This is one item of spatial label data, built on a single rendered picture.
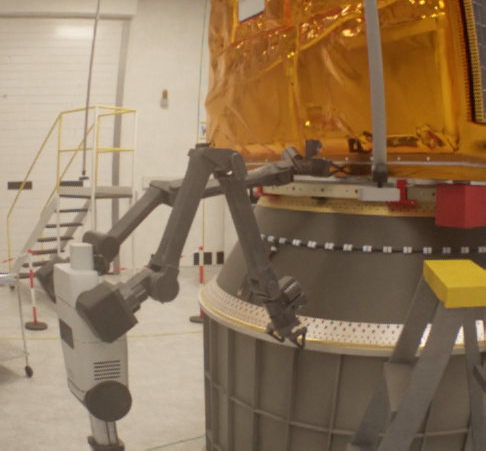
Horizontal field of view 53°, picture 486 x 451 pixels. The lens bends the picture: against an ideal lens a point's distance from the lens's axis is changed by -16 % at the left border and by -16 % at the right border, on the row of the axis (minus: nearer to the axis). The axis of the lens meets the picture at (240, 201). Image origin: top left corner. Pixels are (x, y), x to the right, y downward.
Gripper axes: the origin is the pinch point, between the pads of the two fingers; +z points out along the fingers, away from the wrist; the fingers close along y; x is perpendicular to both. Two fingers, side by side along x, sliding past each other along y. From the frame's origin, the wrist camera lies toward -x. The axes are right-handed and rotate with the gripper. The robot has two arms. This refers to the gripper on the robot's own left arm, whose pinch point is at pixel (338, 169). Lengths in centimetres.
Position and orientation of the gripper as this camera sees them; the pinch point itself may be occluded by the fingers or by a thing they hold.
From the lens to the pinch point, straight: 216.7
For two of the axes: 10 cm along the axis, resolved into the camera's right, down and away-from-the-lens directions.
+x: -0.2, 10.0, 0.4
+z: 8.9, -0.1, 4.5
